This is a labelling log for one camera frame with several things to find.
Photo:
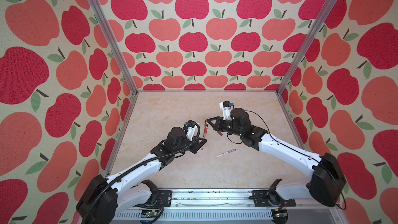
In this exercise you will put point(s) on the left aluminium frame post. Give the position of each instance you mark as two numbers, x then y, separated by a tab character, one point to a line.
113	44

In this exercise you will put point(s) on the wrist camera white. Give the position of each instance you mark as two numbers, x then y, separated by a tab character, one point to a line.
226	108
189	129

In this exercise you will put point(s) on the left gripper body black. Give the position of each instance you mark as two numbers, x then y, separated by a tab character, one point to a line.
186	145

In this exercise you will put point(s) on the white pen right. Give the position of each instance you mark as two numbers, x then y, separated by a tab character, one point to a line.
225	153

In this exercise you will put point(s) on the right aluminium frame post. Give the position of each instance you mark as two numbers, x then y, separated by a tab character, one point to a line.
318	24

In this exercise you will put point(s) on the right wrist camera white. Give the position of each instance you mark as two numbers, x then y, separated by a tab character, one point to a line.
226	108

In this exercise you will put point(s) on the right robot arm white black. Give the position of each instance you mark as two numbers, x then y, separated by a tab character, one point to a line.
324	180

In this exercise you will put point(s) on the red pen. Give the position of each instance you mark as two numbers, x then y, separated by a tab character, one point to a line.
205	128

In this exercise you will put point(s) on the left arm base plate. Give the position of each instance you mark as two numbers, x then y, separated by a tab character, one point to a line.
158	199

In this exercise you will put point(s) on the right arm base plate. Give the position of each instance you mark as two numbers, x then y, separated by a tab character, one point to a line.
264	198

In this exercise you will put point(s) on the aluminium frame rail front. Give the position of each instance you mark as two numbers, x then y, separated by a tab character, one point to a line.
210	206

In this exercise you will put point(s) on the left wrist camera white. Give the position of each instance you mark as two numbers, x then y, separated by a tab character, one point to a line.
189	129

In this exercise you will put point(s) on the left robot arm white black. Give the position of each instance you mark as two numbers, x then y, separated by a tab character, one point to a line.
103	198

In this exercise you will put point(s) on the aluminium frame post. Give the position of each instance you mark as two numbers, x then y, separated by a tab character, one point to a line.
113	44
318	24

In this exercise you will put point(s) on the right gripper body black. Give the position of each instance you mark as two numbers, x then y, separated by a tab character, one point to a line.
228	128

